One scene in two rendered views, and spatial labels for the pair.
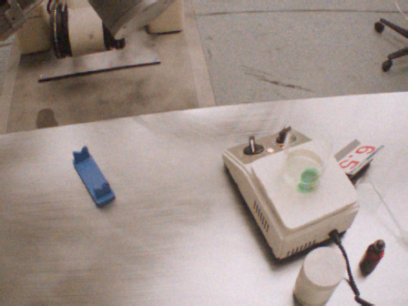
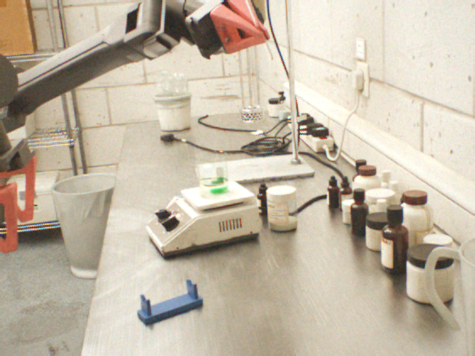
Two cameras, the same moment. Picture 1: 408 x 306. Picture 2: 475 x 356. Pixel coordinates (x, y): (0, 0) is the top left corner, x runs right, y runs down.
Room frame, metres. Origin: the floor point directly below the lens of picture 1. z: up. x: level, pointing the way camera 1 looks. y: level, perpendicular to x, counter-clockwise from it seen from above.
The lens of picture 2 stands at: (0.30, 1.06, 1.22)
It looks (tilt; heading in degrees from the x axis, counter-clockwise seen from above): 16 degrees down; 272
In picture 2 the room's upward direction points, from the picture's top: 4 degrees counter-clockwise
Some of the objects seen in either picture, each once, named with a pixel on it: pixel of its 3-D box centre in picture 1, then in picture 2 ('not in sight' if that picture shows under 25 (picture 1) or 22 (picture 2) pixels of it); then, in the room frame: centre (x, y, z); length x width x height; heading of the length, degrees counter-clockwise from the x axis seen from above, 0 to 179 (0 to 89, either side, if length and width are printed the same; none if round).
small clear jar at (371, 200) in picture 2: not in sight; (380, 208); (0.07, -0.14, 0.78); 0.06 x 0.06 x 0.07
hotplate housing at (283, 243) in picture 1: (292, 187); (206, 217); (0.42, -0.13, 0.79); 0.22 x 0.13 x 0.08; 22
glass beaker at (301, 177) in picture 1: (303, 161); (213, 175); (0.40, -0.13, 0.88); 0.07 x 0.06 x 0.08; 105
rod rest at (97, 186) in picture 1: (91, 173); (170, 299); (0.46, 0.17, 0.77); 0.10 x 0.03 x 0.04; 33
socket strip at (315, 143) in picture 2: not in sight; (308, 130); (0.14, -0.93, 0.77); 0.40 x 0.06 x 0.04; 98
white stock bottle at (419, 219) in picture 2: not in sight; (415, 222); (0.04, 0.01, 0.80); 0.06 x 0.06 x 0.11
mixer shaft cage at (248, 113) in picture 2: not in sight; (248, 72); (0.32, -0.58, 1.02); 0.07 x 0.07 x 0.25
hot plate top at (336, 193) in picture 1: (306, 182); (216, 194); (0.39, -0.14, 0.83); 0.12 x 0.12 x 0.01; 22
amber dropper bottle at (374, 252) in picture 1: (374, 252); (263, 197); (0.30, -0.24, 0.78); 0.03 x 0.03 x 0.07
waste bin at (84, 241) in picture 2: not in sight; (93, 225); (1.10, -1.72, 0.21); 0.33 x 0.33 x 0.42
